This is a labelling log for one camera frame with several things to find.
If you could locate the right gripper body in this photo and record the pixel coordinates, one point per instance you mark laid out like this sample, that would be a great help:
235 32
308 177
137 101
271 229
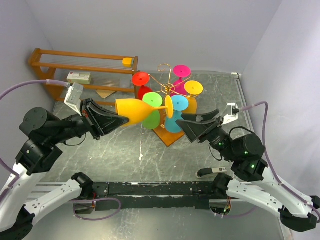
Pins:
213 133

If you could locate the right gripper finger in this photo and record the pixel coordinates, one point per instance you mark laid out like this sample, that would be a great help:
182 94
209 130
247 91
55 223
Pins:
201 117
195 130

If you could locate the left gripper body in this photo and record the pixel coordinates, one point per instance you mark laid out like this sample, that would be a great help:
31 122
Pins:
89 120

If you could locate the blue wine glass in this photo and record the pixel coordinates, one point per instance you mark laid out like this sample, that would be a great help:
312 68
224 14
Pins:
180 103

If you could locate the orange wine glass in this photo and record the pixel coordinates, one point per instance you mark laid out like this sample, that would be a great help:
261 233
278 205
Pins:
194 89
136 110

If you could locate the pink wine glass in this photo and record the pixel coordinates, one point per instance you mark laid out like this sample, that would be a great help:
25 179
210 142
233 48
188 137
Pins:
182 72

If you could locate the green wine glass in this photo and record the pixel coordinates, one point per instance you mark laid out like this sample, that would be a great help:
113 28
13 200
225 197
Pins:
151 115

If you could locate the red wine glass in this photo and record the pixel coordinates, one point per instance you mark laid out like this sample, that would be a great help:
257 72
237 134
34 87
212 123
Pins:
140 79

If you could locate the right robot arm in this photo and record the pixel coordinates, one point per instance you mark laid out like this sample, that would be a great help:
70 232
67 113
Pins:
255 181

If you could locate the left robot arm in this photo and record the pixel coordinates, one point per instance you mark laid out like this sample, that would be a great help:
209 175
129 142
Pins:
36 158

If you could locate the wooden shelf rack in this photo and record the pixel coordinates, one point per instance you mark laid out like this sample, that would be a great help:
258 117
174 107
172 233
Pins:
107 71

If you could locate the white box on shelf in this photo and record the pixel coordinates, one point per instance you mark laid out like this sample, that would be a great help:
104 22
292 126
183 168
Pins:
79 77

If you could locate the yellow block on shelf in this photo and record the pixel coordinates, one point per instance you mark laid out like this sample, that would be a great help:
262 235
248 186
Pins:
128 62

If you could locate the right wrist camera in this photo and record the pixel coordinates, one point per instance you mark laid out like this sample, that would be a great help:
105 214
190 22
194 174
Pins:
232 114

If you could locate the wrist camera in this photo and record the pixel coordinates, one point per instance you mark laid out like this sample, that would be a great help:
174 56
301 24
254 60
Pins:
232 114
72 98

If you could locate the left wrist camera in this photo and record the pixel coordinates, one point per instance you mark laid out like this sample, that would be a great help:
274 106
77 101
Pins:
72 98

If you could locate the gold wire glass rack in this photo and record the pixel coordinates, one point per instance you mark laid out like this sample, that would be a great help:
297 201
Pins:
166 137

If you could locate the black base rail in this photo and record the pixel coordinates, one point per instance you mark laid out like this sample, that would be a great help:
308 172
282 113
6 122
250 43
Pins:
199 195

